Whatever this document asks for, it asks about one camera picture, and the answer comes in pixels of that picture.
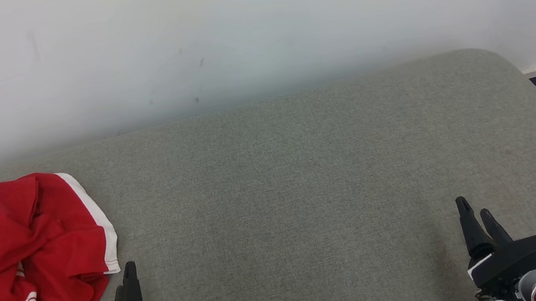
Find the red shorts with white stripe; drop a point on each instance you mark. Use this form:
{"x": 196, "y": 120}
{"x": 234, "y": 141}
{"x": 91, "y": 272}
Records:
{"x": 21, "y": 222}

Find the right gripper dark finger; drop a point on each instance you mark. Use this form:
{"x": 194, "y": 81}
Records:
{"x": 473, "y": 232}
{"x": 497, "y": 231}

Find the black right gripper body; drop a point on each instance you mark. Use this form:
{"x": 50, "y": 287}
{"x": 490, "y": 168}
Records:
{"x": 519, "y": 257}

